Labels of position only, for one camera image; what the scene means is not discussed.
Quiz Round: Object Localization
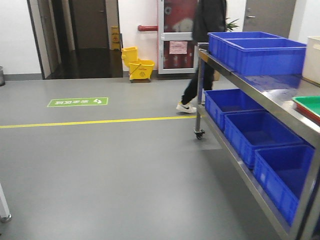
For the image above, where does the yellow mop bucket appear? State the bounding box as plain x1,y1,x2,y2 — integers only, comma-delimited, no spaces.
121,46,155,81

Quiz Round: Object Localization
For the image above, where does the blue bin cart lower far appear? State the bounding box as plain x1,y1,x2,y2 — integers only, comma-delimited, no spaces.
204,88,265,131

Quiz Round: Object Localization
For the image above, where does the blue bin cart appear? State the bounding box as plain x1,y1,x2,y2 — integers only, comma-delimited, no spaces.
204,88,265,131
253,145,315,226
224,111,303,170
208,31,307,76

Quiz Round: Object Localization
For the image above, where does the yellow wet floor sign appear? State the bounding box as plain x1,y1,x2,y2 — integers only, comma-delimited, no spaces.
110,26,121,50

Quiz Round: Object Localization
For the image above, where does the blue bin cart lower middle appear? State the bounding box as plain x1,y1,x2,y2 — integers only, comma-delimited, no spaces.
224,111,303,170

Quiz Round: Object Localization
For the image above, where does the blue bin cart top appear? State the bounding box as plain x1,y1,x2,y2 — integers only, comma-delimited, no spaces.
208,31,307,76

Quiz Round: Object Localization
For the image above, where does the person in black jacket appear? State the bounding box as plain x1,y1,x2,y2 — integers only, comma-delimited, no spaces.
176,0,227,114

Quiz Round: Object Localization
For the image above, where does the potted green plant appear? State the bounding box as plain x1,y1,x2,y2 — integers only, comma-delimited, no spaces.
225,17,239,32

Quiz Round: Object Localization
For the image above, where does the stainless steel cart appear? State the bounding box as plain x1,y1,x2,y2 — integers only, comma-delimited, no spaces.
193,42,320,240

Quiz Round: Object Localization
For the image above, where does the blue bin cart lower near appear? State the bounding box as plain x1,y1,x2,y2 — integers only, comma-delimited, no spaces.
253,145,315,226

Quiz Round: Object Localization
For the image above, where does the green tray on cart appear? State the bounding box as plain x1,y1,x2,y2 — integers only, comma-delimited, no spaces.
292,95,320,125

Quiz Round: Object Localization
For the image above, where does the white container on cart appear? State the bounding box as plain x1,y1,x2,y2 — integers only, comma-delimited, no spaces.
302,36,320,84

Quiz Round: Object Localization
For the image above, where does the fire hose cabinet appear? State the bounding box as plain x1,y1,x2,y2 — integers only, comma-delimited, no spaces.
157,0,198,75

